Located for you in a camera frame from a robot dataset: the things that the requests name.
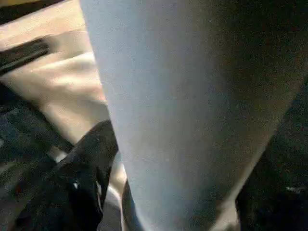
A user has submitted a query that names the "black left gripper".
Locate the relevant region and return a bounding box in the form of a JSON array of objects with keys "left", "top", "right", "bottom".
[{"left": 0, "top": 38, "right": 52, "bottom": 77}]

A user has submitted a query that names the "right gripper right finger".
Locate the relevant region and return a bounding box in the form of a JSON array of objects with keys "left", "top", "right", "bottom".
[{"left": 235, "top": 140, "right": 308, "bottom": 231}]

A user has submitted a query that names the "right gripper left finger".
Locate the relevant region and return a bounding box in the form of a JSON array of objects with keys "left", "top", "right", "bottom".
[{"left": 14, "top": 120, "right": 121, "bottom": 231}]

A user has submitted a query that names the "white plastic table top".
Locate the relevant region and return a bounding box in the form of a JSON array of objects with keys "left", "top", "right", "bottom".
[{"left": 0, "top": 0, "right": 127, "bottom": 205}]

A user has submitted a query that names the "white plastic table leg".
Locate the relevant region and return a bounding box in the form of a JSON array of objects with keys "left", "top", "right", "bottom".
[{"left": 79, "top": 0, "right": 308, "bottom": 231}]

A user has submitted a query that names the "black plastic mat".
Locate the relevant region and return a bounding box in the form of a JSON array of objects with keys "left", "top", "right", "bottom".
[{"left": 0, "top": 87, "right": 308, "bottom": 231}]

